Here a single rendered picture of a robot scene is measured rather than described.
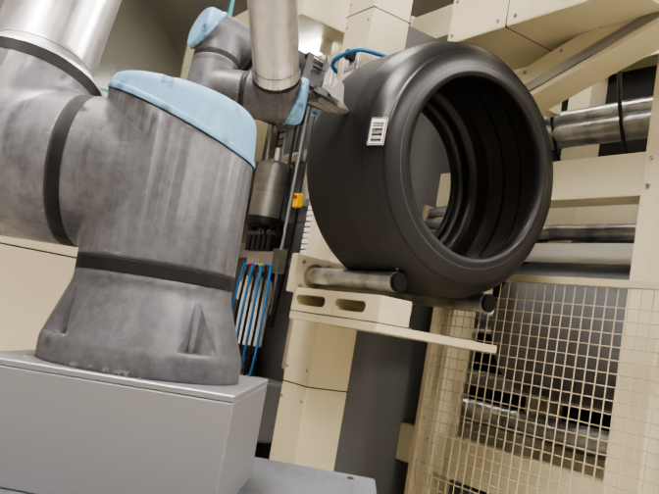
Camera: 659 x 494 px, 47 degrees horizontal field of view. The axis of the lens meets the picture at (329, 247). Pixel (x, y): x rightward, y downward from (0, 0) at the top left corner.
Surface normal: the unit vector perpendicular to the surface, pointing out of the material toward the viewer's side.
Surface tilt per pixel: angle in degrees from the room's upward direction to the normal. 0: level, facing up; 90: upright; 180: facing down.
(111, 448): 90
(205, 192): 90
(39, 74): 75
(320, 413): 90
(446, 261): 101
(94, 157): 90
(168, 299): 70
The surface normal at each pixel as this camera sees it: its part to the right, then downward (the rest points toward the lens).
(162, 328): 0.39, -0.38
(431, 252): 0.46, 0.15
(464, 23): -0.81, -0.20
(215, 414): -0.04, -0.11
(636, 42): 0.01, 0.93
